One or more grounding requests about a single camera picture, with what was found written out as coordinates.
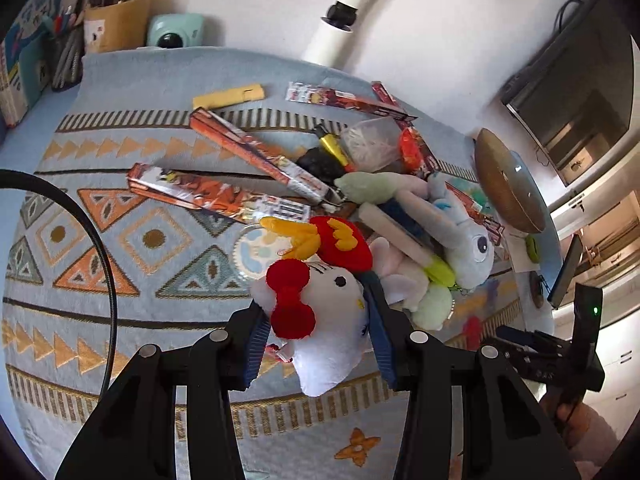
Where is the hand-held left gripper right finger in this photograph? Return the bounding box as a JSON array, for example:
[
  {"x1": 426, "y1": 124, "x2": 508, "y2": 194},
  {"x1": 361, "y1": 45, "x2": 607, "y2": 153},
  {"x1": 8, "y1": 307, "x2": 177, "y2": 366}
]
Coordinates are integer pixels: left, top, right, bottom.
[{"x1": 361, "y1": 275, "x2": 581, "y2": 480}]

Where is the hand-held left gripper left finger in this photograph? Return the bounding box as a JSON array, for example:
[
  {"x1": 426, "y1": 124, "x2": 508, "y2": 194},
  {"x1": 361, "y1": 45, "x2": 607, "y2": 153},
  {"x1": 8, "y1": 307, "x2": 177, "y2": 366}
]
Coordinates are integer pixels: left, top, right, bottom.
[{"x1": 55, "y1": 302, "x2": 271, "y2": 480}]

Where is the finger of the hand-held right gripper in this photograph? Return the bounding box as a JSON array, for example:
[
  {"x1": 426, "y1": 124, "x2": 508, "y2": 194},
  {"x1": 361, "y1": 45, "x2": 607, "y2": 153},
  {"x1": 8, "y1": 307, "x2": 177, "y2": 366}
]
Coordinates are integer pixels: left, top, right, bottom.
[{"x1": 496, "y1": 325, "x2": 571, "y2": 348}]

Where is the white cat plush red bow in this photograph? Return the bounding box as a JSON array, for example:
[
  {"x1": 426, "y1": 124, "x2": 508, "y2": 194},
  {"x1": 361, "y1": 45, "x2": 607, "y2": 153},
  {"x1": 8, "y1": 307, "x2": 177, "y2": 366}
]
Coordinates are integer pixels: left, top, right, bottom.
[{"x1": 249, "y1": 257, "x2": 381, "y2": 397}]

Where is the round woven basket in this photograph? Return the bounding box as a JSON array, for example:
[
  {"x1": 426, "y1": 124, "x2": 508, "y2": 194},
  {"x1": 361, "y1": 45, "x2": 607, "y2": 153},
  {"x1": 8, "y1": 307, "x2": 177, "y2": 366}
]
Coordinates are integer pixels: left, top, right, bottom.
[{"x1": 474, "y1": 128, "x2": 551, "y2": 235}]

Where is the light blue desktop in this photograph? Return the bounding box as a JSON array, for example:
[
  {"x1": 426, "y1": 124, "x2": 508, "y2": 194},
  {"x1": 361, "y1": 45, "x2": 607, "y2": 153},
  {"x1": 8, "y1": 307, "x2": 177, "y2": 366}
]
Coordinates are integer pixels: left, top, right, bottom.
[{"x1": 0, "y1": 50, "x2": 558, "y2": 326}]

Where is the person's right hand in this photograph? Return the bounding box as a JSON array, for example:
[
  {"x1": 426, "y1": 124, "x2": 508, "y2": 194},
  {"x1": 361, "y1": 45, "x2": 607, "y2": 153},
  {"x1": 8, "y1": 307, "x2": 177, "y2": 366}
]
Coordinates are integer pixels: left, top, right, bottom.
[{"x1": 552, "y1": 402, "x2": 621, "y2": 463}]

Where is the white cabinet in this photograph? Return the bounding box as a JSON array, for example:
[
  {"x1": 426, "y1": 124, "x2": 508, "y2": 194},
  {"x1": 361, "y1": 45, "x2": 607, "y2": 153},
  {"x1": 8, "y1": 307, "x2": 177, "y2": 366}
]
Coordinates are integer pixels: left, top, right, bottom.
[{"x1": 547, "y1": 175, "x2": 640, "y2": 431}]

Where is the pink white plush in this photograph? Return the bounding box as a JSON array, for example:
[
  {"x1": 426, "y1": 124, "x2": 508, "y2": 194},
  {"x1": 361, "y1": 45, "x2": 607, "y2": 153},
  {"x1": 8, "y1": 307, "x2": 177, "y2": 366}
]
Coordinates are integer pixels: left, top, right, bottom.
[{"x1": 367, "y1": 236, "x2": 432, "y2": 313}]

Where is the dark tablet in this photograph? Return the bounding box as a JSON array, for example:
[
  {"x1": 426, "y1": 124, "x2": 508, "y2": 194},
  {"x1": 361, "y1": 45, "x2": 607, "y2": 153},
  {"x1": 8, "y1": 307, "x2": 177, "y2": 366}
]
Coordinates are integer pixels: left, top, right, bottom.
[{"x1": 547, "y1": 234, "x2": 583, "y2": 308}]

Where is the white blue rabbit plush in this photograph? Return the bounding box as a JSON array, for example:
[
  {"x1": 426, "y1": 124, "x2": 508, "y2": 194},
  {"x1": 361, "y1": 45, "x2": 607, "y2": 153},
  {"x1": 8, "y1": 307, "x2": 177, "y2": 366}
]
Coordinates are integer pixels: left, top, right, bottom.
[{"x1": 395, "y1": 172, "x2": 497, "y2": 292}]

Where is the red plush with yellow wings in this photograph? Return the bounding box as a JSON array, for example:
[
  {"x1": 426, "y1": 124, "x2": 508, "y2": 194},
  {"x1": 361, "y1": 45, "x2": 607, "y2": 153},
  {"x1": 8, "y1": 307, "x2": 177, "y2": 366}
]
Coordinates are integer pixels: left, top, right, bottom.
[{"x1": 260, "y1": 215, "x2": 375, "y2": 275}]

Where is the patterned blue woven mat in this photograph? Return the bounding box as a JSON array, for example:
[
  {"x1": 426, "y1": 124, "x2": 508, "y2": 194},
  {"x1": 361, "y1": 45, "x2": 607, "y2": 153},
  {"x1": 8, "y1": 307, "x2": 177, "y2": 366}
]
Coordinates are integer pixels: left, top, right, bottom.
[{"x1": 0, "y1": 46, "x2": 531, "y2": 480}]

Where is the pale green plush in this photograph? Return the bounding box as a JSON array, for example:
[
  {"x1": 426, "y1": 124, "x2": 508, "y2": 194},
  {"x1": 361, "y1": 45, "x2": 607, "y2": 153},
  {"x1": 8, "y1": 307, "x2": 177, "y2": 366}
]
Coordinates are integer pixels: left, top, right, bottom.
[{"x1": 333, "y1": 171, "x2": 407, "y2": 207}]

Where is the black animal figure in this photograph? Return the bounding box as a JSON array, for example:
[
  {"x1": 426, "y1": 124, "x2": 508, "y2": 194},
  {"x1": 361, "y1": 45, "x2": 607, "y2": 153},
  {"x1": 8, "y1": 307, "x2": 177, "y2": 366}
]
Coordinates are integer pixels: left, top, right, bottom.
[{"x1": 296, "y1": 147, "x2": 346, "y2": 184}]

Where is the orange white printed long box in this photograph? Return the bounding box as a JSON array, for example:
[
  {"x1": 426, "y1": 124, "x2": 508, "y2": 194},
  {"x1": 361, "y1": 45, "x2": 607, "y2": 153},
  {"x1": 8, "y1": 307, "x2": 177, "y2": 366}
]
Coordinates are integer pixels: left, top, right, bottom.
[{"x1": 189, "y1": 106, "x2": 347, "y2": 212}]

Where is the orange packet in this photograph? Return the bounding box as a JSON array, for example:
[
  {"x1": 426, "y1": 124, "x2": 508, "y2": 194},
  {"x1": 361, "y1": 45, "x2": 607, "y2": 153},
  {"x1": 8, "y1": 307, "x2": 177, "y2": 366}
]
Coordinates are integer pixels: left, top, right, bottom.
[{"x1": 399, "y1": 127, "x2": 427, "y2": 173}]

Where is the clear plastic box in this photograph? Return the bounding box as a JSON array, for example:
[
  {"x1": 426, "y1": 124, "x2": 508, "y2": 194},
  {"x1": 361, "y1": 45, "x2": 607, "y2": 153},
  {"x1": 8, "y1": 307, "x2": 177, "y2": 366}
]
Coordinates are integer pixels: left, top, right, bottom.
[{"x1": 340, "y1": 119, "x2": 402, "y2": 172}]

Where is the yellow red marker pen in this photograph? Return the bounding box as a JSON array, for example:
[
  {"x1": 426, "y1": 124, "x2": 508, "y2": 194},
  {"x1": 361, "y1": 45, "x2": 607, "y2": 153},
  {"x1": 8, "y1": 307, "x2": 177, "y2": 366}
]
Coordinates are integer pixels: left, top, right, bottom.
[{"x1": 314, "y1": 125, "x2": 357, "y2": 172}]

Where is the dark monitor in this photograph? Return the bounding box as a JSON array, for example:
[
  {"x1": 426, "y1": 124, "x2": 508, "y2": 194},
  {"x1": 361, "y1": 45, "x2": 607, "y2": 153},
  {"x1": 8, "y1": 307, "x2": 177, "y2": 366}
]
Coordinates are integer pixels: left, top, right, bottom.
[{"x1": 501, "y1": 0, "x2": 636, "y2": 188}]

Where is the small red printed box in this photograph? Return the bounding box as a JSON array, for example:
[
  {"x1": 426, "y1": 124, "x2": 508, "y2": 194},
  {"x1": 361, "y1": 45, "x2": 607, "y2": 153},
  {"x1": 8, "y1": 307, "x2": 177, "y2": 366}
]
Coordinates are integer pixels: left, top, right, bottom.
[{"x1": 371, "y1": 81, "x2": 407, "y2": 111}]

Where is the red printed long box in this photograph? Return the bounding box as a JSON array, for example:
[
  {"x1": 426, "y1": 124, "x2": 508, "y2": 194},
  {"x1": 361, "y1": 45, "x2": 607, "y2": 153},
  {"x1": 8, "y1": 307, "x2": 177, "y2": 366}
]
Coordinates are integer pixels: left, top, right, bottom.
[{"x1": 286, "y1": 81, "x2": 418, "y2": 122}]

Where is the yellow flat case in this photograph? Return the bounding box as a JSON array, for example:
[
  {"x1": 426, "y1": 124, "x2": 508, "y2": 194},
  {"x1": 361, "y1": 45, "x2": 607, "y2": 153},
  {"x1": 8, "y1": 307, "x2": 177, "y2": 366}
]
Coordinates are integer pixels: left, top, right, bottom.
[{"x1": 192, "y1": 83, "x2": 265, "y2": 110}]

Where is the white telescope tube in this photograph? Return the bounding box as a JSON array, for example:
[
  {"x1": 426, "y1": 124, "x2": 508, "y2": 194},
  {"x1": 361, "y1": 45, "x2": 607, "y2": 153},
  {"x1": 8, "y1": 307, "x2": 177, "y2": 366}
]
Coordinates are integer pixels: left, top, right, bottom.
[{"x1": 304, "y1": 0, "x2": 401, "y2": 68}]

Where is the metal mesh pen holder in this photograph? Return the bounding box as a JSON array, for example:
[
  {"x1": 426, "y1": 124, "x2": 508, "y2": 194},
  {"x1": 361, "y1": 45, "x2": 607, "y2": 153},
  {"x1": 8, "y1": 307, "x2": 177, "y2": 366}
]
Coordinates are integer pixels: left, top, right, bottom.
[{"x1": 50, "y1": 25, "x2": 86, "y2": 92}]

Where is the cardboard box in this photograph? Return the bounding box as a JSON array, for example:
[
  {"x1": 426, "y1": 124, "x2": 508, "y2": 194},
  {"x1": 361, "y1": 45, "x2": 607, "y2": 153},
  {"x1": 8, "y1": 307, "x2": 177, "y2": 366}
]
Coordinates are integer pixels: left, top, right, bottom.
[{"x1": 84, "y1": 0, "x2": 153, "y2": 55}]

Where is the bundle of pens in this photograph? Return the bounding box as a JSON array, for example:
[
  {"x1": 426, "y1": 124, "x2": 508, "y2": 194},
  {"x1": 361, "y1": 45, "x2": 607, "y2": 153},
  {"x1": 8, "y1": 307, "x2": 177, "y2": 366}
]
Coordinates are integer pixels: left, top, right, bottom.
[{"x1": 42, "y1": 0, "x2": 87, "y2": 36}]

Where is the black cable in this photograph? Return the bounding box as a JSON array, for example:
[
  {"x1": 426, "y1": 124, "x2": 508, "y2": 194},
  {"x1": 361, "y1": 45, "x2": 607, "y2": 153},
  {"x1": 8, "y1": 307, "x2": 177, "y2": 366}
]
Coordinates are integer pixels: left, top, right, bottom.
[{"x1": 0, "y1": 170, "x2": 118, "y2": 396}]

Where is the mint instant camera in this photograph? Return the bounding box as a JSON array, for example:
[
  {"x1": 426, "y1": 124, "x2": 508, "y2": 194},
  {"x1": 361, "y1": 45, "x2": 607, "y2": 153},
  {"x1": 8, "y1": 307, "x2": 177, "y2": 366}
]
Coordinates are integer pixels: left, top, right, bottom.
[{"x1": 146, "y1": 14, "x2": 190, "y2": 49}]

